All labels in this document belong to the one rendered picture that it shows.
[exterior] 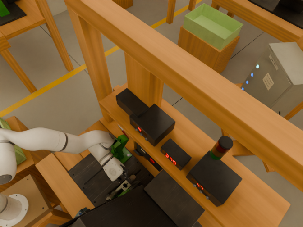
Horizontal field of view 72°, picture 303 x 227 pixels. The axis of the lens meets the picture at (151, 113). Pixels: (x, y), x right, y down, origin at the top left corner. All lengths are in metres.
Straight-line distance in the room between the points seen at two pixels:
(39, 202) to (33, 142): 0.76
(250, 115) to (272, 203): 0.49
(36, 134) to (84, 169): 0.75
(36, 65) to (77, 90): 0.83
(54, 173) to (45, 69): 2.19
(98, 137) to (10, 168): 0.38
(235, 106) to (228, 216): 0.47
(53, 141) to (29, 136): 0.09
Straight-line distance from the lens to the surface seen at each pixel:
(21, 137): 0.95
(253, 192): 0.98
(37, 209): 1.63
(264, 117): 0.62
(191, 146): 0.96
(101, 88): 1.38
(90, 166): 1.62
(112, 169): 1.18
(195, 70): 0.65
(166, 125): 0.90
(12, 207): 1.56
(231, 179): 0.87
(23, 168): 1.92
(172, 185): 1.20
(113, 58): 3.47
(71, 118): 2.92
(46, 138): 0.94
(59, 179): 1.65
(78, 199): 1.58
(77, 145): 1.05
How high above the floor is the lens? 2.40
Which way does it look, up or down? 59 degrees down
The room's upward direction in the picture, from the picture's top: 4 degrees clockwise
